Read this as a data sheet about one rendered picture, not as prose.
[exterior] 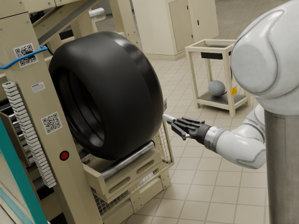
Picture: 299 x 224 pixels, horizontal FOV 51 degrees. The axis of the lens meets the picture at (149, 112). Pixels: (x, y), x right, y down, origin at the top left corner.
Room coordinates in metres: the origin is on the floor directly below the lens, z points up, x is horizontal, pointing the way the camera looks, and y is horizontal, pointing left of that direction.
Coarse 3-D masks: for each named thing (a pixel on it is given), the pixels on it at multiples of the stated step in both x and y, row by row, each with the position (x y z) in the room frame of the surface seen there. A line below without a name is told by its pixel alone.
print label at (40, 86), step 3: (42, 81) 1.22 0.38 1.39; (36, 84) 1.21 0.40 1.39; (39, 84) 1.21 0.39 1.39; (42, 84) 1.22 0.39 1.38; (33, 87) 1.20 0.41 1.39; (36, 87) 1.21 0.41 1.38; (39, 87) 1.21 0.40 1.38; (42, 87) 1.22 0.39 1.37; (33, 90) 1.20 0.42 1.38; (36, 90) 1.20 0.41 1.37; (39, 90) 1.21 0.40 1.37
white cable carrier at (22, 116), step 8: (8, 88) 1.17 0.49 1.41; (16, 88) 1.17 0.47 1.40; (8, 96) 1.18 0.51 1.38; (16, 96) 1.17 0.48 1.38; (16, 104) 1.16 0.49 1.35; (16, 112) 1.17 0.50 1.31; (24, 112) 1.17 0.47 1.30; (24, 120) 1.16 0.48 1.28; (24, 128) 1.16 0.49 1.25; (32, 128) 1.17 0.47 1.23; (24, 136) 1.19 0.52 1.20; (32, 136) 1.17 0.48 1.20; (32, 144) 1.16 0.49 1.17; (32, 152) 1.19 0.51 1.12; (40, 152) 1.17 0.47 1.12; (40, 160) 1.16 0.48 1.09; (40, 168) 1.16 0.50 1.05; (48, 168) 1.17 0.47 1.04; (48, 176) 1.16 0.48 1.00; (48, 184) 1.16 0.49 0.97
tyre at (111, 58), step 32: (96, 32) 1.52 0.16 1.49; (64, 64) 1.36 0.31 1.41; (96, 64) 1.25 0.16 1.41; (128, 64) 1.29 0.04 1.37; (64, 96) 1.65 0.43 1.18; (96, 96) 1.21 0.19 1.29; (128, 96) 1.20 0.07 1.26; (160, 96) 1.30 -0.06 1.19; (96, 128) 1.61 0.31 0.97; (128, 128) 1.18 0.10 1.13
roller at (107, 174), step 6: (144, 144) 1.39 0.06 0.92; (150, 144) 1.40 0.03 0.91; (138, 150) 1.36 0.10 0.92; (144, 150) 1.37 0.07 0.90; (126, 156) 1.32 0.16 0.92; (132, 156) 1.32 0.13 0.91; (138, 156) 1.34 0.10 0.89; (114, 162) 1.29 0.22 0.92; (120, 162) 1.29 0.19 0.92; (126, 162) 1.30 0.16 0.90; (108, 168) 1.25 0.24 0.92; (114, 168) 1.26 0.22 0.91; (120, 168) 1.27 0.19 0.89; (102, 174) 1.22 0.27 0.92; (108, 174) 1.23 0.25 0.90
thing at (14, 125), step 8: (0, 112) 1.58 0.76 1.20; (8, 112) 1.62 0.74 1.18; (8, 120) 1.49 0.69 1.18; (16, 120) 1.52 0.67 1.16; (8, 128) 1.55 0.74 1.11; (16, 128) 1.51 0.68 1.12; (16, 136) 1.49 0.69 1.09; (16, 144) 1.53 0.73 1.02; (24, 144) 1.63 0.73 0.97; (16, 152) 1.60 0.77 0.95; (24, 152) 1.49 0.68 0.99; (24, 160) 1.52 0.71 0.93; (32, 160) 1.50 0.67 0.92
